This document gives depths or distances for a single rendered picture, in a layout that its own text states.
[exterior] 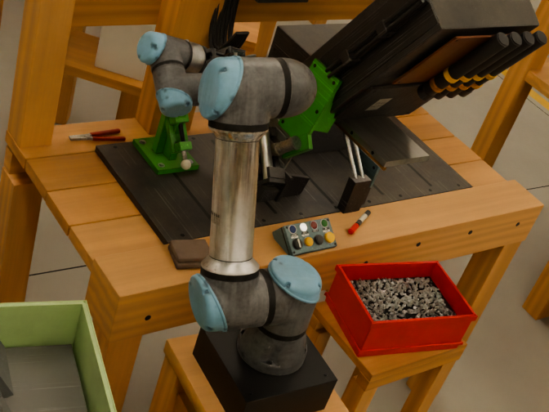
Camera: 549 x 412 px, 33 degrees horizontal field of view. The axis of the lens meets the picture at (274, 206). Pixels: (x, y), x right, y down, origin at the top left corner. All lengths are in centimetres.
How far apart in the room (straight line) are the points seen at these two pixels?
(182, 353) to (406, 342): 59
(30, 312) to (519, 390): 228
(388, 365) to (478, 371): 145
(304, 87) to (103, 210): 80
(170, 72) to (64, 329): 61
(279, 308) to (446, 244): 104
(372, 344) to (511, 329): 180
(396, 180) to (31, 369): 132
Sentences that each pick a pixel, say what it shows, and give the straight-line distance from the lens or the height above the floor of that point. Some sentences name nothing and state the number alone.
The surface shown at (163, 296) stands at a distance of 218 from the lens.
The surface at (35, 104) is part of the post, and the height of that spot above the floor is 102.
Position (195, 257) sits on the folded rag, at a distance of 222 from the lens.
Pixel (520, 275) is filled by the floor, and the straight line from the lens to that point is 440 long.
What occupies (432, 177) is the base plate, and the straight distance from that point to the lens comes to 293.
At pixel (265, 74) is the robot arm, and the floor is 154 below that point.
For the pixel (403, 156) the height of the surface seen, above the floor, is 113.
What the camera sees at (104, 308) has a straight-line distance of 219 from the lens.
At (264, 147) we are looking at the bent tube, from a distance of 252.
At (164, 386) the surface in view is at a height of 74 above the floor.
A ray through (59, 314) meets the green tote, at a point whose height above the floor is 93.
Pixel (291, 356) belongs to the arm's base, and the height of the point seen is 99.
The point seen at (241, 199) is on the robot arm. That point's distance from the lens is 176.
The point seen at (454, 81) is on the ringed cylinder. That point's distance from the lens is 241.
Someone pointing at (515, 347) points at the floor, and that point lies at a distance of 398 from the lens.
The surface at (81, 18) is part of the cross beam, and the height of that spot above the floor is 121.
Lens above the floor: 231
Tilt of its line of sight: 34 degrees down
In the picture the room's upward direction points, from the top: 19 degrees clockwise
